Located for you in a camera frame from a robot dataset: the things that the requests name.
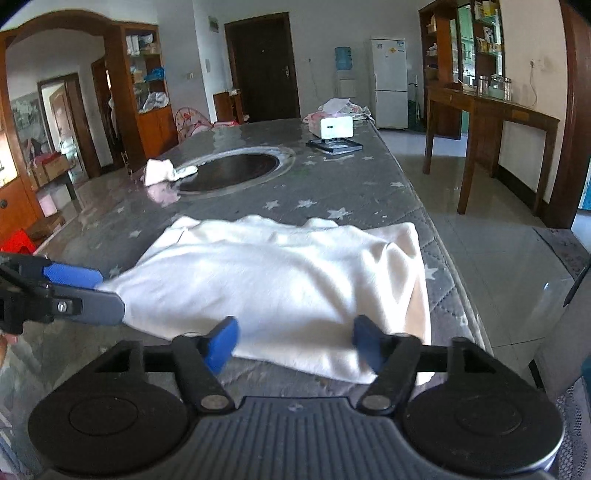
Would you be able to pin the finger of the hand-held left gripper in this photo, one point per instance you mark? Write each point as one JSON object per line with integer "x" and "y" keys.
{"x": 97, "y": 307}
{"x": 74, "y": 276}

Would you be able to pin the small pink cloth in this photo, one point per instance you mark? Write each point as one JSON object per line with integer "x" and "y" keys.
{"x": 159, "y": 171}

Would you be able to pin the grey electrical panel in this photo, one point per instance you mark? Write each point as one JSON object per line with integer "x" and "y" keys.
{"x": 213, "y": 24}

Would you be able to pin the small wooden stool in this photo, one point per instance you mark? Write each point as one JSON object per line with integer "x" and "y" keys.
{"x": 46, "y": 224}

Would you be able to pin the wall painting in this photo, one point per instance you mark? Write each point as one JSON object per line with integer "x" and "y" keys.
{"x": 27, "y": 115}

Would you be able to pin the brown interior door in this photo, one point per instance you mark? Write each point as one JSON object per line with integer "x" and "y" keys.
{"x": 64, "y": 115}

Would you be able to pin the white water dispenser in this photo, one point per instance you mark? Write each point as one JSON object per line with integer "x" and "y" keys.
{"x": 346, "y": 85}

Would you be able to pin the red white floral bag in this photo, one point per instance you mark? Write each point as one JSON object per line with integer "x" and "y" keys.
{"x": 189, "y": 122}

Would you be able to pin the white storage box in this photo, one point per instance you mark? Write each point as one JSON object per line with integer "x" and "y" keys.
{"x": 62, "y": 198}

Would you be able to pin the cardboard box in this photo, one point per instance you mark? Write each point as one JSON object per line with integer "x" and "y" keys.
{"x": 56, "y": 168}

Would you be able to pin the printed white bag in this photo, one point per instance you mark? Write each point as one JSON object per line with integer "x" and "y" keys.
{"x": 361, "y": 110}

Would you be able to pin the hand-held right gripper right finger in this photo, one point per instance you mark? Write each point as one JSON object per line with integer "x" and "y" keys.
{"x": 369, "y": 346}

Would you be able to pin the pink storage box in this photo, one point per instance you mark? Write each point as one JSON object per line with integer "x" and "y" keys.
{"x": 47, "y": 205}

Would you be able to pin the red plastic stool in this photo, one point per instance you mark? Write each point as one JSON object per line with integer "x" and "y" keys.
{"x": 16, "y": 242}

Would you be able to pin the blue water bottle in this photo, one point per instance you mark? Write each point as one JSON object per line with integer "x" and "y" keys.
{"x": 343, "y": 58}

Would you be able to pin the dark wooden door frame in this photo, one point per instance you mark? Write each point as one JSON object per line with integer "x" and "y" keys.
{"x": 577, "y": 115}

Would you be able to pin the small wooden cabinet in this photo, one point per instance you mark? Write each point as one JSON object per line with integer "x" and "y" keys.
{"x": 224, "y": 108}

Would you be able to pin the white refrigerator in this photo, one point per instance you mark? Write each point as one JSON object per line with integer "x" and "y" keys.
{"x": 388, "y": 69}

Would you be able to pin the blue plastic bag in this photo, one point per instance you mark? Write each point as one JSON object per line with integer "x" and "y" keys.
{"x": 156, "y": 75}

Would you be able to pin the white plastic bag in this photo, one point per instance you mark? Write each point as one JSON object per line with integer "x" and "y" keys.
{"x": 153, "y": 102}

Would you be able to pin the round black hotplate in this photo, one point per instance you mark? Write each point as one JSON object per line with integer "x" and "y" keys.
{"x": 231, "y": 170}

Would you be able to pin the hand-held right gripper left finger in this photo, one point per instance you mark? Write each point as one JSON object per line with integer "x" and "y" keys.
{"x": 221, "y": 346}

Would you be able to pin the glass jar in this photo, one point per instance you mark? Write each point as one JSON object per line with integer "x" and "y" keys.
{"x": 496, "y": 86}
{"x": 483, "y": 85}
{"x": 508, "y": 88}

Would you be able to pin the wooden shelf cabinet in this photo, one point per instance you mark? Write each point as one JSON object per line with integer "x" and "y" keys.
{"x": 157, "y": 131}

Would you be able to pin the dark wooden door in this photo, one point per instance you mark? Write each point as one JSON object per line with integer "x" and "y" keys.
{"x": 263, "y": 69}

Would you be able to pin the pink white tissue box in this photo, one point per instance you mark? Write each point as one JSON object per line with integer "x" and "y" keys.
{"x": 337, "y": 127}

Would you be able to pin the cream fleece garment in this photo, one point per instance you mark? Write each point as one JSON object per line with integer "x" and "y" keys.
{"x": 277, "y": 277}

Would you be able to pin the wooden side table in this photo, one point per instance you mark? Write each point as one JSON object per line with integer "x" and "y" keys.
{"x": 498, "y": 108}

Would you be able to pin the wooden display cabinet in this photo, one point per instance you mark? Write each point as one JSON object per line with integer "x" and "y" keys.
{"x": 443, "y": 46}

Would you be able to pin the grey patterned cloth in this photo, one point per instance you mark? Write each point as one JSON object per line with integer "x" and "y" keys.
{"x": 575, "y": 429}

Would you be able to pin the white wall socket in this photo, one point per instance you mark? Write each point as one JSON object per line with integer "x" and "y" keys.
{"x": 537, "y": 63}

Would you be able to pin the mop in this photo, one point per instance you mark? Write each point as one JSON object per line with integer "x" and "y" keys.
{"x": 416, "y": 106}

